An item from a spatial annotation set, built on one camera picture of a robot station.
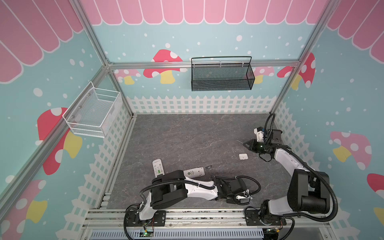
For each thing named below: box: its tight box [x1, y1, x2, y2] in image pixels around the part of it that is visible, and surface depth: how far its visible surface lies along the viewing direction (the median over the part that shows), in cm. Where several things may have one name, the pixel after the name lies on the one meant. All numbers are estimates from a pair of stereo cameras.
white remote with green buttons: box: [152, 158, 165, 178], surface depth 93 cm
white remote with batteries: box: [183, 166, 206, 178], surface depth 90 cm
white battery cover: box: [238, 153, 249, 161], surface depth 99 cm
